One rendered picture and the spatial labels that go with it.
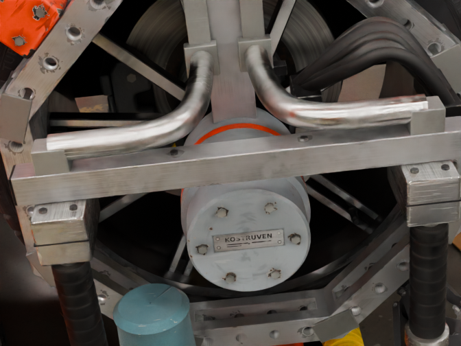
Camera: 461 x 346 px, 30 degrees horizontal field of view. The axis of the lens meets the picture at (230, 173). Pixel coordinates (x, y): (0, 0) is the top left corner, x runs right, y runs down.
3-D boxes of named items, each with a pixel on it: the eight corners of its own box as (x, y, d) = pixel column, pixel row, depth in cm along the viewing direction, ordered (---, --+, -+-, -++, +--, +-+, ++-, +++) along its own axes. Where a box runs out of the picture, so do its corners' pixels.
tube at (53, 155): (220, 72, 95) (209, -22, 89) (228, 157, 78) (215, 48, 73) (61, 89, 95) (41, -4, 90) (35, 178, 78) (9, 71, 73)
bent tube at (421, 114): (398, 52, 95) (399, -43, 89) (445, 133, 78) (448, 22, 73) (240, 70, 95) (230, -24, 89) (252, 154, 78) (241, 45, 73)
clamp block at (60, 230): (101, 209, 87) (92, 165, 85) (93, 262, 79) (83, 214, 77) (52, 215, 87) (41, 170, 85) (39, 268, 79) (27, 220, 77)
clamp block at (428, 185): (435, 174, 87) (437, 127, 84) (460, 223, 79) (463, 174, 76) (385, 179, 87) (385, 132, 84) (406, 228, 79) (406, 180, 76)
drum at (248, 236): (298, 189, 110) (291, 88, 103) (320, 292, 92) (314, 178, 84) (188, 200, 110) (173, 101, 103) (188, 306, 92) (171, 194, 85)
